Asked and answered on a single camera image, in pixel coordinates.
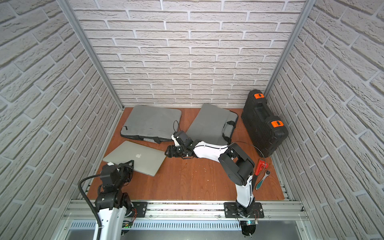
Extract silver apple laptop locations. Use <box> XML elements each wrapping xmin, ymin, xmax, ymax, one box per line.
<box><xmin>103</xmin><ymin>141</ymin><xmax>166</xmax><ymax>177</ymax></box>

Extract grey laptop bag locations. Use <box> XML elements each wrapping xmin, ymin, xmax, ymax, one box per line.
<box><xmin>120</xmin><ymin>106</ymin><xmax>182</xmax><ymax>144</ymax></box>
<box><xmin>186</xmin><ymin>104</ymin><xmax>239</xmax><ymax>146</ymax></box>

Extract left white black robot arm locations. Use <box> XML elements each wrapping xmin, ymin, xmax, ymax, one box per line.
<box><xmin>94</xmin><ymin>160</ymin><xmax>134</xmax><ymax>240</ymax></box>

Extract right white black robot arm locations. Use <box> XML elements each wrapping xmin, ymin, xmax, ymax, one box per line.
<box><xmin>165</xmin><ymin>131</ymin><xmax>255</xmax><ymax>218</ymax></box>

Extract red black pipe wrench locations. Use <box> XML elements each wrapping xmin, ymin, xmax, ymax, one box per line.
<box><xmin>254</xmin><ymin>160</ymin><xmax>269</xmax><ymax>179</ymax></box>

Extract black tool case orange latches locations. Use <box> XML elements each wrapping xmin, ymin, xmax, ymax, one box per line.
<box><xmin>241</xmin><ymin>90</ymin><xmax>289</xmax><ymax>158</ymax></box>

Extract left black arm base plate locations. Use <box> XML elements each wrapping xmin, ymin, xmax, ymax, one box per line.
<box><xmin>126</xmin><ymin>201</ymin><xmax>148</xmax><ymax>219</ymax></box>

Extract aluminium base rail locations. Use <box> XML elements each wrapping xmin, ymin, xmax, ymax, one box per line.
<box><xmin>61</xmin><ymin>199</ymin><xmax>310</xmax><ymax>223</ymax></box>

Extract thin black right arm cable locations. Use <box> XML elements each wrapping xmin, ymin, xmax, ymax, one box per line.
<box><xmin>233</xmin><ymin>141</ymin><xmax>267</xmax><ymax>169</ymax></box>

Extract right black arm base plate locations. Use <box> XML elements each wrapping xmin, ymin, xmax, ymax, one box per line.
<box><xmin>224</xmin><ymin>202</ymin><xmax>265</xmax><ymax>219</ymax></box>

